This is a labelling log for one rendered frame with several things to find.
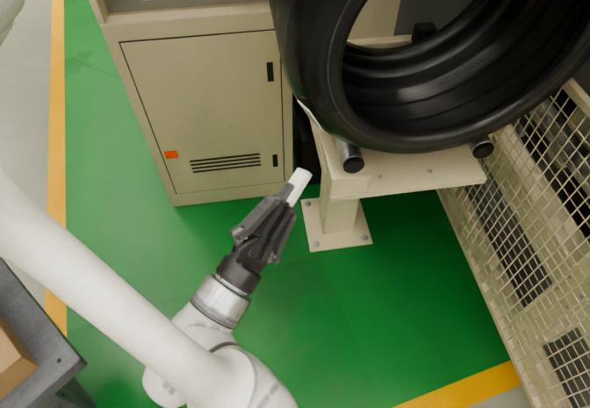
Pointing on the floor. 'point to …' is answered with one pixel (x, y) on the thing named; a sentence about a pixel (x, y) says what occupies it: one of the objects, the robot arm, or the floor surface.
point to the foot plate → (318, 242)
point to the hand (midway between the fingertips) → (294, 187)
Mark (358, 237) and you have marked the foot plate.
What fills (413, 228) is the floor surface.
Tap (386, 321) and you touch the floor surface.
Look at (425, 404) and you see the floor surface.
